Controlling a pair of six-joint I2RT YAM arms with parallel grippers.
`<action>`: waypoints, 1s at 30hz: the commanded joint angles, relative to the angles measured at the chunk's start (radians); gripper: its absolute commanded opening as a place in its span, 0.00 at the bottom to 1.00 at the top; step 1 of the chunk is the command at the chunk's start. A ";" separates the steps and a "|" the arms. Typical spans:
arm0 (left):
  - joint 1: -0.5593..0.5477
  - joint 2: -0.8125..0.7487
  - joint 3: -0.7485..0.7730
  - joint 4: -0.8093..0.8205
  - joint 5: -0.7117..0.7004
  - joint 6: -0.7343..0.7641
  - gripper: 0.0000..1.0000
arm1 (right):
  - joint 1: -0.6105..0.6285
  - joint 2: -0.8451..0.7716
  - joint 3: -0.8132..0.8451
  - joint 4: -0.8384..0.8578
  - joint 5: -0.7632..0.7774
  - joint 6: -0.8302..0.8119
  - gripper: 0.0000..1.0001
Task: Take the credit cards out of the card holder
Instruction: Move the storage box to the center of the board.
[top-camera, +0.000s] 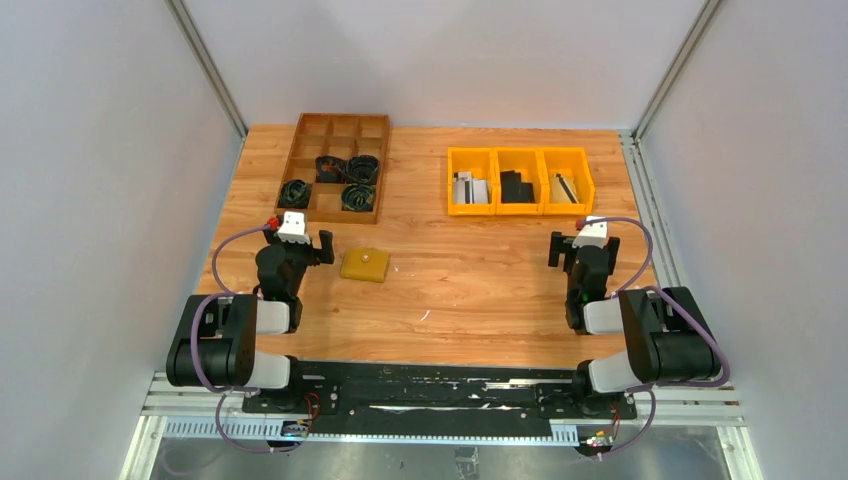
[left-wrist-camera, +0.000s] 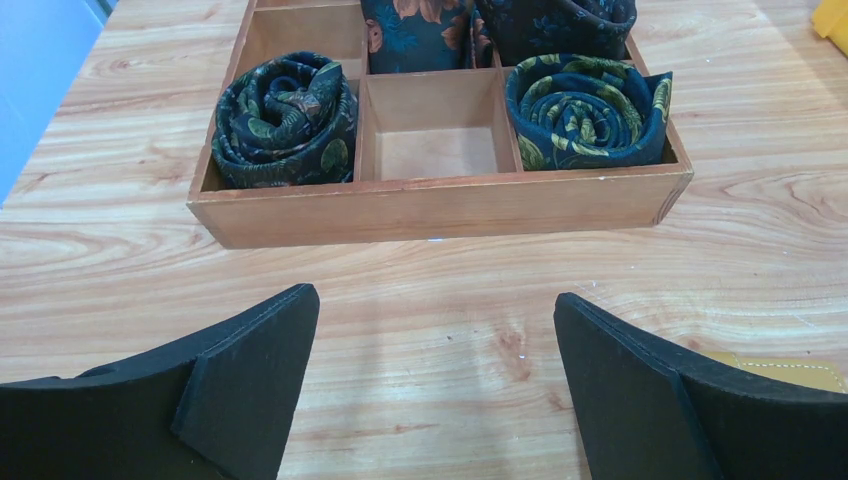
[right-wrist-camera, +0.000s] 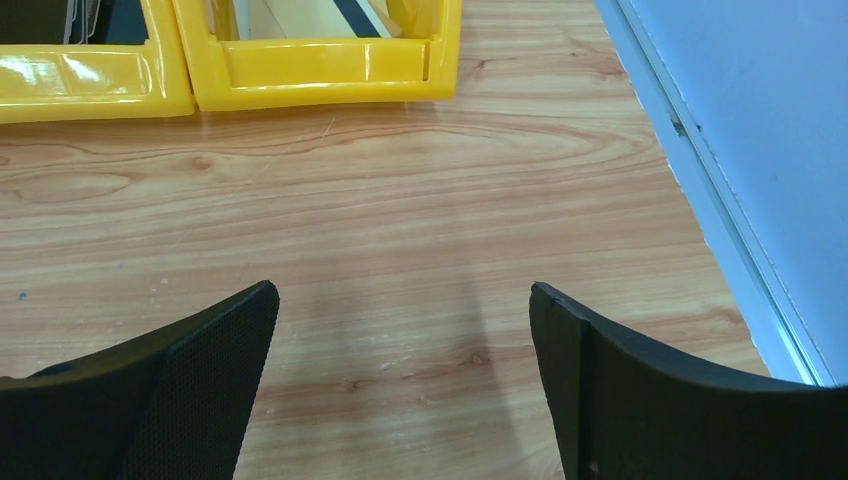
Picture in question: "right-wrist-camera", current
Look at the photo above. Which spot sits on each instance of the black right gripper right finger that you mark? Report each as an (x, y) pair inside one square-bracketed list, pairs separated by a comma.
[(626, 406)]

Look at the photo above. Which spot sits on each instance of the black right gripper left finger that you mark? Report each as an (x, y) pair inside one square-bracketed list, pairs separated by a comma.
[(173, 403)]

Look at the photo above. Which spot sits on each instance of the beige cards in bin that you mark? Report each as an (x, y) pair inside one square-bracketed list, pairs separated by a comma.
[(267, 19)]

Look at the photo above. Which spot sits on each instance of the yellow right plastic bin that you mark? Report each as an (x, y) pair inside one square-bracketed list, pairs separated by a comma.
[(229, 74)]

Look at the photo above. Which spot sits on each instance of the yellow plastic bin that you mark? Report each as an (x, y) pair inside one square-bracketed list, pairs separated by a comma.
[(229, 74), (51, 82)]

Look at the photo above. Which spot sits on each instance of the yellow middle plastic bin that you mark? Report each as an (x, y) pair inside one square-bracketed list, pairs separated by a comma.
[(51, 82)]

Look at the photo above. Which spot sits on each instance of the aluminium frame rail right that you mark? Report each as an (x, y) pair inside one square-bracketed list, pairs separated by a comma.
[(777, 331)]

